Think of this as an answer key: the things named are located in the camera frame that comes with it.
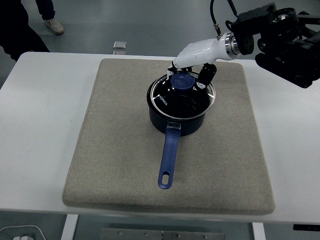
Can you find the dark blue saucepan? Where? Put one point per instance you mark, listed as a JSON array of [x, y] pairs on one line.
[[168, 160]]

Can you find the glass pot lid blue knob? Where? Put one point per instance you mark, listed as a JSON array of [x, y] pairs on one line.
[[175, 105]]

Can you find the white table leg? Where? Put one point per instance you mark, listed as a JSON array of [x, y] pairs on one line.
[[258, 232], [68, 227]]

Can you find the grey metal plate with screws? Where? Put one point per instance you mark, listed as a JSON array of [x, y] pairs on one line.
[[150, 235]]

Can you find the silver floor socket box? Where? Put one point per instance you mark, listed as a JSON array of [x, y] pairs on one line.
[[119, 44]]

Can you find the beige fabric mat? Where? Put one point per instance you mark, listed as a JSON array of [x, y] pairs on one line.
[[112, 150]]

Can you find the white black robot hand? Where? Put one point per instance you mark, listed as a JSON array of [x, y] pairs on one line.
[[200, 53]]

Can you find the black table control panel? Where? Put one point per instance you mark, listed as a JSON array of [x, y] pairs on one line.
[[307, 227]]

